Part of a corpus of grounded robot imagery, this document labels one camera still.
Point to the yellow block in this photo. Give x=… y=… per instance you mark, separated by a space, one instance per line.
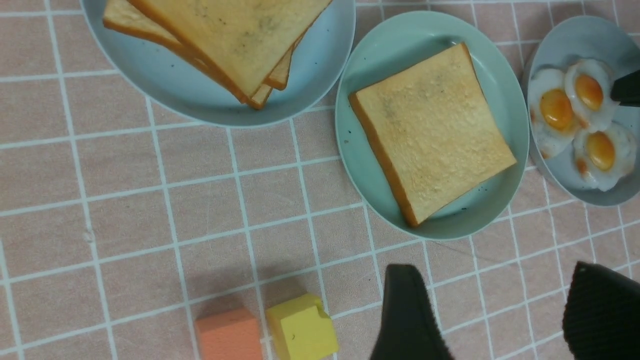
x=301 y=329

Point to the light blue bread plate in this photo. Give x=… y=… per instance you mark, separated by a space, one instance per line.
x=317 y=64

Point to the orange block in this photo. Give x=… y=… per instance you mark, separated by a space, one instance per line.
x=230 y=335

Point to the grey blue egg plate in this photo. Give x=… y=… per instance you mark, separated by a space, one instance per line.
x=586 y=37

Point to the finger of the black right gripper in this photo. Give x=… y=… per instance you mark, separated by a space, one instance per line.
x=626 y=90

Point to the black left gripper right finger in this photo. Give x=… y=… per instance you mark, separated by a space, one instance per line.
x=601 y=320

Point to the toast slice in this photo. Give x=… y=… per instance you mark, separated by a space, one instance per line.
x=280 y=75
x=432 y=132
x=241 y=41
x=123 y=17

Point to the green centre plate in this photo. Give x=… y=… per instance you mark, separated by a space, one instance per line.
x=395 y=44

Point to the fried egg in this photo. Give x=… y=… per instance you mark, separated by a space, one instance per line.
x=602 y=158
x=553 y=122
x=588 y=84

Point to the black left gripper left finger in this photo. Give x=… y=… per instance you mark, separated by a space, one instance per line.
x=409 y=329

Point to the pink checkered tablecloth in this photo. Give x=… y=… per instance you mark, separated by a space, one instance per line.
x=123 y=222

